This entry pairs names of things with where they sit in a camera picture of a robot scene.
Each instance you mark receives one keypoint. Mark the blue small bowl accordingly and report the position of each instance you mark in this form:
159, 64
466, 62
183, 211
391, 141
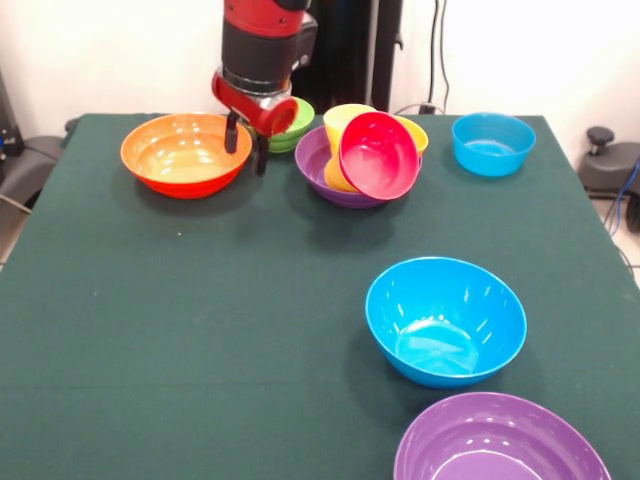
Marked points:
492, 155

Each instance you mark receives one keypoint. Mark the black equipment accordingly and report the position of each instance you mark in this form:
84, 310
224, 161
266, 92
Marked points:
7, 125

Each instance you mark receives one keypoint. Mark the dark green tablecloth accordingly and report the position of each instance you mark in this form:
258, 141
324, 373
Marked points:
150, 350

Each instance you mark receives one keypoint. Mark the black column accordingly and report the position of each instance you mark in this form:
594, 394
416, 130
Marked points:
350, 50

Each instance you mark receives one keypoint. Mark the orange large bowl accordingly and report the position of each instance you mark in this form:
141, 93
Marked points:
180, 187

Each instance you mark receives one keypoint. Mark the orange stepped cup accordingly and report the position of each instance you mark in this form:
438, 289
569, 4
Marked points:
417, 132

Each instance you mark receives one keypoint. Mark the green small bowl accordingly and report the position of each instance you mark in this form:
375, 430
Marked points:
302, 125

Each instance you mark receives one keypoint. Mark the pink-red small bowl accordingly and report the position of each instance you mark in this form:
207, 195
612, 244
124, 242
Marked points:
380, 160

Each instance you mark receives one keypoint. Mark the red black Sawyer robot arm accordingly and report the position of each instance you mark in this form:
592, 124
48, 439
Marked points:
260, 50

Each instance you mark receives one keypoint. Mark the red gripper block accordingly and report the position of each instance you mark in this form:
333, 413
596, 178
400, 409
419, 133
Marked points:
260, 112

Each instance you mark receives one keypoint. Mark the blue large bowl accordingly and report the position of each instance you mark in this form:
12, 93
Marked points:
445, 360

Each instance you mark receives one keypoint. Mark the yellow stepped cup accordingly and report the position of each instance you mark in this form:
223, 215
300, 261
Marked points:
340, 122

